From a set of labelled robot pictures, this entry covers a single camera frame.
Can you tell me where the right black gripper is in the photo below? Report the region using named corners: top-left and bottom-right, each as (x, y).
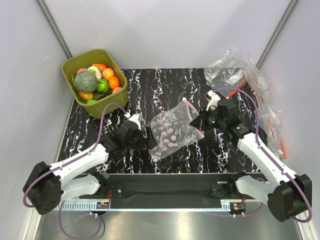
top-left (190, 106), bottom-right (226, 132)

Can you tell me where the clear zip top bag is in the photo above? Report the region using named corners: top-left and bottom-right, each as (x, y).
top-left (147, 97), bottom-right (205, 162)

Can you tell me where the olive green plastic bin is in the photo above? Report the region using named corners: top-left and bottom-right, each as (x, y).
top-left (61, 48), bottom-right (128, 119)

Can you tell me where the white cauliflower toy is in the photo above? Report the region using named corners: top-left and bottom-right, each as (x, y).
top-left (87, 66), bottom-right (102, 80)

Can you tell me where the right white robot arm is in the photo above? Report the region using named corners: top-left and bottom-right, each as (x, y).
top-left (190, 99), bottom-right (312, 223)

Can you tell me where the black marble pattern mat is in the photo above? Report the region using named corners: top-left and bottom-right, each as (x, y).
top-left (58, 68), bottom-right (259, 174)

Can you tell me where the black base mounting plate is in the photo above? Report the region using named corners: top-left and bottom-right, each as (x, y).
top-left (80, 172), bottom-right (244, 199)

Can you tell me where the pile of clear bags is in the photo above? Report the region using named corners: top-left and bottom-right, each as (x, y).
top-left (204, 48), bottom-right (287, 160)

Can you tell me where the pink peach lower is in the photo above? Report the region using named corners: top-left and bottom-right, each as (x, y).
top-left (112, 87), bottom-right (122, 94)

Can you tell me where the pink peach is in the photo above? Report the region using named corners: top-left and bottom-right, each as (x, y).
top-left (101, 68), bottom-right (115, 80)
top-left (112, 87), bottom-right (122, 94)

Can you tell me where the orange fruit toy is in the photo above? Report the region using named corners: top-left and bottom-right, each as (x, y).
top-left (108, 76), bottom-right (120, 90)

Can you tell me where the green pepper toy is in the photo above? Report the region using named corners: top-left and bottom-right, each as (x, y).
top-left (86, 99), bottom-right (98, 105)

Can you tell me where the green striped watermelon toy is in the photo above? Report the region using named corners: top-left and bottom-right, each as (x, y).
top-left (96, 78), bottom-right (110, 94)

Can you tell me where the yellow mango toy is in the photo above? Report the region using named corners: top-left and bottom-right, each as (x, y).
top-left (78, 91), bottom-right (94, 101)

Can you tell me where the pink peach upper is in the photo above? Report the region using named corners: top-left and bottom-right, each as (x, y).
top-left (101, 68), bottom-right (115, 80)

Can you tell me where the green netted melon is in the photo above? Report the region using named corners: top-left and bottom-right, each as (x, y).
top-left (74, 71), bottom-right (98, 93)

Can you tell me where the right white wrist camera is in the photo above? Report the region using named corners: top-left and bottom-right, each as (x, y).
top-left (205, 90), bottom-right (221, 111)

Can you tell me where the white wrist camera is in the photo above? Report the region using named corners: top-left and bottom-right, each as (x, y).
top-left (205, 90), bottom-right (221, 111)
top-left (124, 112), bottom-right (142, 131)

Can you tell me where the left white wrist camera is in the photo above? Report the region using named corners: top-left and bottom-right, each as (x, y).
top-left (124, 112), bottom-right (142, 131)

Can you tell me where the aluminium frame rail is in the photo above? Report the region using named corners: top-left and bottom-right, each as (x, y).
top-left (32, 181), bottom-right (306, 203)

